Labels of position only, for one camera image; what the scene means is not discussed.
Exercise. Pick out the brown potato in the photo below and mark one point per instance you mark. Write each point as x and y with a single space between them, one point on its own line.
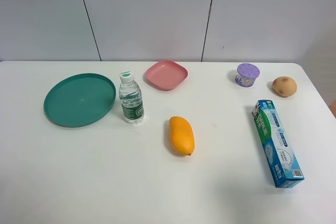
284 86

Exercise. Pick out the blue toothpaste box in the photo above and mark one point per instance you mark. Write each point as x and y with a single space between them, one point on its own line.
282 162

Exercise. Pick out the purple lidded container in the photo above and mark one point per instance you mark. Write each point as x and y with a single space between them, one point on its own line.
246 74

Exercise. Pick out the green round plate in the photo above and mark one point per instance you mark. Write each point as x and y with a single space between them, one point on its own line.
80 100

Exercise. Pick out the clear water bottle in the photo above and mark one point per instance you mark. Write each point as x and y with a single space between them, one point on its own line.
130 96

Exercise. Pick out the pink square plate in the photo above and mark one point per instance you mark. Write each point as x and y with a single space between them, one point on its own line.
166 75

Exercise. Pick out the yellow mango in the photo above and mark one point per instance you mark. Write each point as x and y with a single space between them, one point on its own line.
181 136

